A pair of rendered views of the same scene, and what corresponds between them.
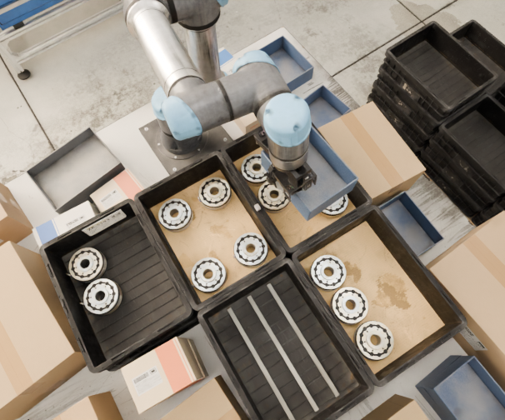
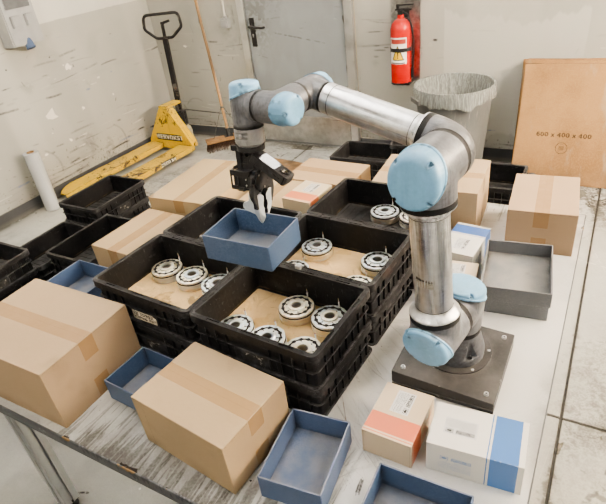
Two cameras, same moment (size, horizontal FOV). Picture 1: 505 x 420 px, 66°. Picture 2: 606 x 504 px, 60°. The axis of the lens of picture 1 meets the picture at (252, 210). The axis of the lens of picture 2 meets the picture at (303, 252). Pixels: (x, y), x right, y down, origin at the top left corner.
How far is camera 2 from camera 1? 166 cm
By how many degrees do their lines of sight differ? 77
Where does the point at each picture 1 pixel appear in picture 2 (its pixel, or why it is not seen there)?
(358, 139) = (225, 391)
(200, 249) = (338, 261)
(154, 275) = not seen: hidden behind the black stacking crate
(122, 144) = (519, 329)
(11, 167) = not seen: outside the picture
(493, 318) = (67, 299)
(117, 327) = (361, 213)
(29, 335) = not seen: hidden behind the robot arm
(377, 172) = (191, 369)
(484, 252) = (68, 334)
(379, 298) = (167, 295)
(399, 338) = (146, 283)
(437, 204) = (109, 438)
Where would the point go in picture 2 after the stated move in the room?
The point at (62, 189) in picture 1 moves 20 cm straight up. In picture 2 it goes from (511, 262) to (518, 208)
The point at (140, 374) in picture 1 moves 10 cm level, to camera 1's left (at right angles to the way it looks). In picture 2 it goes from (317, 187) to (339, 179)
